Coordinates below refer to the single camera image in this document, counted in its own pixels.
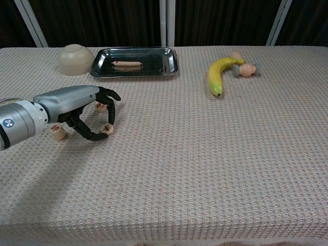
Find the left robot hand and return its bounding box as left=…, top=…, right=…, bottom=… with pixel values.
left=32, top=85, right=122, bottom=141

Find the beige upturned bowl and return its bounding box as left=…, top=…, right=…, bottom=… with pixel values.
left=57, top=44, right=95, bottom=76

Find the rectangular metal tray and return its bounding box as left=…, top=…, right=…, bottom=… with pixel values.
left=89, top=46, right=179, bottom=80

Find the pink sausage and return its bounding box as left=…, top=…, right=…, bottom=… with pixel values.
left=112, top=60, right=142, bottom=68

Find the black curtain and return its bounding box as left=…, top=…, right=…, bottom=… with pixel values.
left=174, top=0, right=282, bottom=47
left=0, top=0, right=36, bottom=49
left=277, top=0, right=328, bottom=47
left=28, top=0, right=162, bottom=48

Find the beige woven tablecloth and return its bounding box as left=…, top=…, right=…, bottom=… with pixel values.
left=0, top=46, right=328, bottom=246

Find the yellow banana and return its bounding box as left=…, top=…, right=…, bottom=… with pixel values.
left=207, top=56, right=246, bottom=97

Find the pink massage roller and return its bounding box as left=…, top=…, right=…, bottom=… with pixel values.
left=230, top=51, right=262, bottom=78

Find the white frame post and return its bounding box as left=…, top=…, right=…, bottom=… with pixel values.
left=14, top=0, right=49, bottom=48
left=265, top=0, right=293, bottom=47
left=158, top=0, right=176, bottom=47

